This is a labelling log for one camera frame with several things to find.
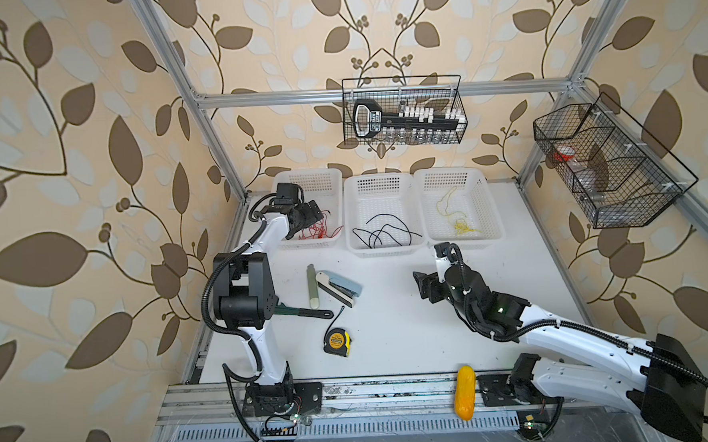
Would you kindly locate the back black wire basket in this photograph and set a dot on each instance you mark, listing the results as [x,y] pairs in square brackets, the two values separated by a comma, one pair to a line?
[439,92]

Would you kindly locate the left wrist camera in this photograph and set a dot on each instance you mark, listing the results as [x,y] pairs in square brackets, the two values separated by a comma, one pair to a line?
[288,194]

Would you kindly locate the middle white plastic basket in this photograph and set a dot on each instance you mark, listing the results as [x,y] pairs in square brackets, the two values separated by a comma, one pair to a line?
[383,215]

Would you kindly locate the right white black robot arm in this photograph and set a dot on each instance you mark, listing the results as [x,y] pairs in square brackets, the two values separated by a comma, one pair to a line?
[657,380]

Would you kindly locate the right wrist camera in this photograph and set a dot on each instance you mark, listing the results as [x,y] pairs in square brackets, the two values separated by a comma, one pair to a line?
[442,260]

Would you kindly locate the yellow black tape measure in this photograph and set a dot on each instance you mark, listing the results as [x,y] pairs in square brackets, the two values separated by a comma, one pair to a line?
[336,341]

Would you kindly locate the white plastic basket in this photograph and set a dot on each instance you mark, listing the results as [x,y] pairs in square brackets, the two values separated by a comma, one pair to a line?
[325,187]
[383,215]
[457,206]

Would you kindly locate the side black wire basket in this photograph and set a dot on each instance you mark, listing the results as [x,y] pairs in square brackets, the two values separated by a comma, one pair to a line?
[624,176]

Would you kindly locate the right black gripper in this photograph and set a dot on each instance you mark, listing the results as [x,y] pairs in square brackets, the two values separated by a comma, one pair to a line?
[428,283]

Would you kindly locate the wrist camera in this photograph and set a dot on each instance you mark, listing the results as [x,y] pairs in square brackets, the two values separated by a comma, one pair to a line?
[442,260]
[288,194]

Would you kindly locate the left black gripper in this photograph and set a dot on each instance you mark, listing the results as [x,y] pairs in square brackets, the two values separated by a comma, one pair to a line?
[309,216]

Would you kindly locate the black socket tool set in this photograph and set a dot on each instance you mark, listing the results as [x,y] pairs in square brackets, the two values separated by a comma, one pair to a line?
[368,119]

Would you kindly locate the right white plastic basket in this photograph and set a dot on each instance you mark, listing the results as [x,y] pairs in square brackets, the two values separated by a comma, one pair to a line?
[457,206]

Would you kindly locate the yellow corn toy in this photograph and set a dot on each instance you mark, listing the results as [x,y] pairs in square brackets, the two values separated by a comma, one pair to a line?
[465,391]

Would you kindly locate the left white plastic basket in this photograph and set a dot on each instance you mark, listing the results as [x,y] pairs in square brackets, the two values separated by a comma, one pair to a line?
[325,187]

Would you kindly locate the red white item in basket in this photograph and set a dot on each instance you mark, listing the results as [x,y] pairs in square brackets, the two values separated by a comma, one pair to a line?
[563,154]

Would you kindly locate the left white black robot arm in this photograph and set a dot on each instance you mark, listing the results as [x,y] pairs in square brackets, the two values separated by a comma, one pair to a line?
[239,299]

